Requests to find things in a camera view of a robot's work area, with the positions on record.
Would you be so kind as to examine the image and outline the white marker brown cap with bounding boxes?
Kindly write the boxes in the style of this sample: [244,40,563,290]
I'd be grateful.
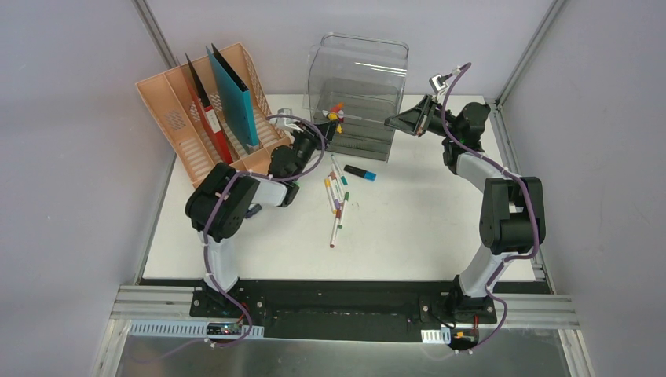
[329,210,342,248]

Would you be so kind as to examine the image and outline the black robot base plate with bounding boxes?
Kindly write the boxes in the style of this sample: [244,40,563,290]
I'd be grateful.
[189,280,496,345]

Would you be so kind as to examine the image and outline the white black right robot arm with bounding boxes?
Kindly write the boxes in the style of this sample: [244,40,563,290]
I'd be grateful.
[384,96,545,322]

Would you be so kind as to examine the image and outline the red folder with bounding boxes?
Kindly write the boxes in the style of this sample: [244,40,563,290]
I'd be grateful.
[185,55,233,164]

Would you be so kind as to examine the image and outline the white marker purple cap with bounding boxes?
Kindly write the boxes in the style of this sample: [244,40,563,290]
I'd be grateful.
[329,172,344,205]

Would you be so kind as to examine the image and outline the dark blue small bottle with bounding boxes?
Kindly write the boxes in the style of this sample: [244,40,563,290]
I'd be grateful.
[246,204,262,218]

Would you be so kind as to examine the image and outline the teal folder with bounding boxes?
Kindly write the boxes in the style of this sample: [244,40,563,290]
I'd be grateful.
[207,44,260,154]

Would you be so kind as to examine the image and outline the black highlighter blue cap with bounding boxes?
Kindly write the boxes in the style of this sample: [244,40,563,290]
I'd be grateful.
[343,165,376,181]

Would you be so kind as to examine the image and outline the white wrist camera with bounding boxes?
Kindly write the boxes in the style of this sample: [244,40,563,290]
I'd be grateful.
[429,74,452,95]
[274,108,301,132]

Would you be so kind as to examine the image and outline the white marker green cap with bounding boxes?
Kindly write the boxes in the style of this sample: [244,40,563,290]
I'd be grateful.
[337,192,349,229]

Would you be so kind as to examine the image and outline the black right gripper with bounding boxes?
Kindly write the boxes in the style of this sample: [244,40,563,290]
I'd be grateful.
[384,95,460,141]

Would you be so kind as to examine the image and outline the red orange small bottle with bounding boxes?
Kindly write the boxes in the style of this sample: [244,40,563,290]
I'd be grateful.
[330,102,344,115]

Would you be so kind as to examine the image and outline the white marker yellow caps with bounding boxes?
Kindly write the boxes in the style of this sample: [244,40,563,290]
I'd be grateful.
[324,178,338,214]

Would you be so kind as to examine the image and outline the smoked clear drawer box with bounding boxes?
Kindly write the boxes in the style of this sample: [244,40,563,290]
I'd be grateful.
[303,32,409,161]

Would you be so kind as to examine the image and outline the aluminium frame rail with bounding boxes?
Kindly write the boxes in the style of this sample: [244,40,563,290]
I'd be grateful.
[111,285,265,341]

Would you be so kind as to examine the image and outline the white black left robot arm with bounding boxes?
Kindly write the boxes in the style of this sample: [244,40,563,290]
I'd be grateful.
[185,113,343,318]

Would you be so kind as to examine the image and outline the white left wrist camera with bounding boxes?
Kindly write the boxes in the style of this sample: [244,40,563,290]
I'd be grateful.
[274,108,301,132]

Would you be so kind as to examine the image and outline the peach plastic file organizer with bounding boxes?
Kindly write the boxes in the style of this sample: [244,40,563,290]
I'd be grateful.
[136,43,291,187]

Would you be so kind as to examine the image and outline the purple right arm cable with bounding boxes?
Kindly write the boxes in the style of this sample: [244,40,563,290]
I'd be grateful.
[421,62,542,360]

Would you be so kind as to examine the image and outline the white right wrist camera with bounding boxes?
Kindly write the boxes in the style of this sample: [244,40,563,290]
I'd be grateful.
[429,74,452,95]

